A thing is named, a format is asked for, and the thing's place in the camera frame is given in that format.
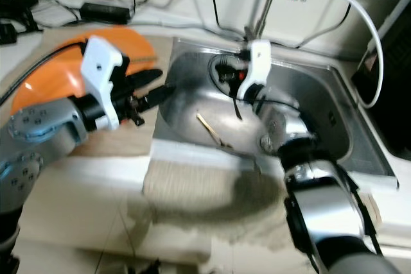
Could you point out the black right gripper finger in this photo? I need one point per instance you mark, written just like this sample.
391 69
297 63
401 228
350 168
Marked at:
235 102

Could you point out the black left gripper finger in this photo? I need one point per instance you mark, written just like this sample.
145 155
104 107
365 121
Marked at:
154 97
144 77

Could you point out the orange plastic plate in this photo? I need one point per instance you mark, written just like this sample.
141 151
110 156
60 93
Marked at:
51 88

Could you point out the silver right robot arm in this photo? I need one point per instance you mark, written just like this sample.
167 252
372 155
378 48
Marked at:
327 203

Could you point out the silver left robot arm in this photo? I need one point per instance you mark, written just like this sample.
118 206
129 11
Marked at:
26 129

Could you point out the wooden chopstick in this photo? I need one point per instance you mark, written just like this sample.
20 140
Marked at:
210 129

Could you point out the metal sink drain strainer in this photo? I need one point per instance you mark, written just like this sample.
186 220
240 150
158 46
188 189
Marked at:
270 144

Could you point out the chrome faucet pipe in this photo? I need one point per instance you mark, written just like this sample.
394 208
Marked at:
263 11

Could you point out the black power adapter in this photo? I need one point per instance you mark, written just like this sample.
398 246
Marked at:
104 13

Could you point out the stainless steel sink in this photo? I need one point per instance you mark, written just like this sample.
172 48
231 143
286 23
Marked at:
321 94

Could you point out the beige fringed towel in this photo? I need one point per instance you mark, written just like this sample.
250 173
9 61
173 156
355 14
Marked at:
199 197

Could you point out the black power strip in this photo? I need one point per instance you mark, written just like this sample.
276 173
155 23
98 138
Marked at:
8 33

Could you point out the white base cabinet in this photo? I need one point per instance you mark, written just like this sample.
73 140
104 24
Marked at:
77 226

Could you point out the black countertop appliance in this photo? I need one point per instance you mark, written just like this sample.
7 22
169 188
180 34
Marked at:
392 81

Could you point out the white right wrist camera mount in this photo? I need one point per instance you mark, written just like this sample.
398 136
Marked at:
257 68

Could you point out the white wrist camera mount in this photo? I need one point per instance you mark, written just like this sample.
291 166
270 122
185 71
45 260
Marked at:
257 68
101 68

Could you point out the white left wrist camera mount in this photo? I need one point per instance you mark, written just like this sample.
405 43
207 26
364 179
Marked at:
101 68

